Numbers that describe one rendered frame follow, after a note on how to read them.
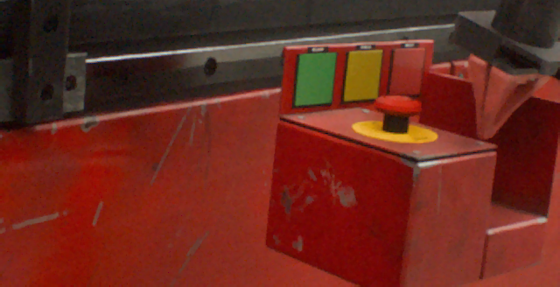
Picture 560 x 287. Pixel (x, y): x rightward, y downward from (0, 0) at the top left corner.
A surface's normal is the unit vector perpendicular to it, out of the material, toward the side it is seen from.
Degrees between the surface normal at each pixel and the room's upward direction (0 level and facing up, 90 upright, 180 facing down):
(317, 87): 90
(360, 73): 90
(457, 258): 90
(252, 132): 90
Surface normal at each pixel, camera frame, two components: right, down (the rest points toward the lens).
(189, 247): 0.80, 0.20
